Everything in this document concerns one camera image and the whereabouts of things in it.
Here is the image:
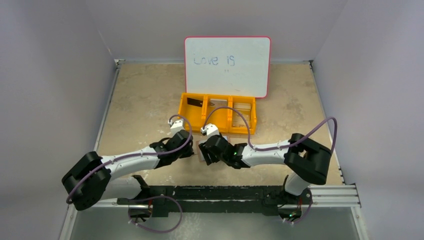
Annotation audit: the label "black credit card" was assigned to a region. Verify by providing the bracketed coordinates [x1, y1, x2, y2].
[186, 97, 204, 108]

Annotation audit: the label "pink leather card holder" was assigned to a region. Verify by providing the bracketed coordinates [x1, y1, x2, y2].
[198, 134, 230, 165]

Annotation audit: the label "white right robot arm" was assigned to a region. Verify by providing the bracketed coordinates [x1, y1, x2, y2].
[198, 133, 332, 196]

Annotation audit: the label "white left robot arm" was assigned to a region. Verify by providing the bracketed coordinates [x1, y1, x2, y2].
[61, 130, 194, 211]

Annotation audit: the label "silver card in middle bin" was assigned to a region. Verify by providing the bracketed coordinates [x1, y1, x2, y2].
[208, 99, 228, 108]

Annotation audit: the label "cards in right bin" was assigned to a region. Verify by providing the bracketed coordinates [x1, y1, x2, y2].
[232, 102, 252, 128]

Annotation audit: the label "yellow middle bin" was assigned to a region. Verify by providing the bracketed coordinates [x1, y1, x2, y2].
[205, 94, 230, 133]

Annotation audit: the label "yellow bin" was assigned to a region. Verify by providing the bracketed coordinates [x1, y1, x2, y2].
[229, 96, 257, 135]
[178, 92, 207, 133]
[205, 94, 230, 133]

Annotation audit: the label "yellow left bin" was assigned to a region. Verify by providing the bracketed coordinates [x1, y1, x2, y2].
[178, 92, 207, 133]

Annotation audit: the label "yellow right bin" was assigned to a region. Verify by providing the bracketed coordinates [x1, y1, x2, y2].
[229, 96, 257, 135]

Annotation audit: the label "pink framed whiteboard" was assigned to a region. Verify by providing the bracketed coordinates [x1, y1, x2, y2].
[184, 36, 272, 98]

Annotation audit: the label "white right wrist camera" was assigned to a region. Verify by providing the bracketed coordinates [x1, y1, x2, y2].
[200, 123, 220, 138]

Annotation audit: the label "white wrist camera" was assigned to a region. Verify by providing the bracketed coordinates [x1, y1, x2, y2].
[200, 123, 220, 138]
[168, 118, 185, 135]

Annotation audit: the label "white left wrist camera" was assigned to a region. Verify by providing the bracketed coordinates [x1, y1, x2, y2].
[168, 118, 185, 135]

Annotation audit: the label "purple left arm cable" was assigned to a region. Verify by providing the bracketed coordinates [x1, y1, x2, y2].
[65, 114, 194, 205]

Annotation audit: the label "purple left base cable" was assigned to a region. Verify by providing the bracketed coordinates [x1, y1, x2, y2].
[127, 195, 184, 234]

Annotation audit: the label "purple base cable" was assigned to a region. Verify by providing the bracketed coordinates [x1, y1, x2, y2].
[281, 190, 316, 226]
[127, 195, 184, 234]

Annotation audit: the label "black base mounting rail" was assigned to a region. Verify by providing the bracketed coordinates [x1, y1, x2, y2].
[117, 176, 313, 223]

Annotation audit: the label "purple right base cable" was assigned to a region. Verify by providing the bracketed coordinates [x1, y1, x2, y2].
[281, 190, 316, 226]

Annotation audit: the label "aluminium frame rail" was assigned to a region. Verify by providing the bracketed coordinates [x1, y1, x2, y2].
[67, 183, 362, 210]

